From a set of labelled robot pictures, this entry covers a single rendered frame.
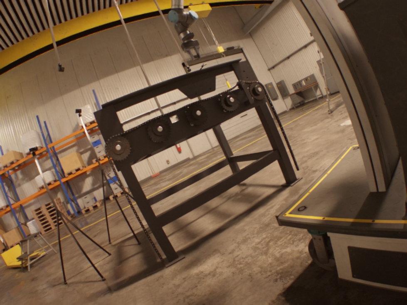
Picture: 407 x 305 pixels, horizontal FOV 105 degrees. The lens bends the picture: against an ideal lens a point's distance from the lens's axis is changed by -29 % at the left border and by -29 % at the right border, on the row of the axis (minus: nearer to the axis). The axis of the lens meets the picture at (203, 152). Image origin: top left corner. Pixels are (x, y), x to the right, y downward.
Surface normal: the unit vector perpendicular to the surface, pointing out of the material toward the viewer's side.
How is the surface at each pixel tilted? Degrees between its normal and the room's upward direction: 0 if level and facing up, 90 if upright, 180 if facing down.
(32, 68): 90
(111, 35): 90
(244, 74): 90
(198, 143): 90
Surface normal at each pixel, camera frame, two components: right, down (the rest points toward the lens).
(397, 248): -0.80, 0.40
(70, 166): 0.35, -0.10
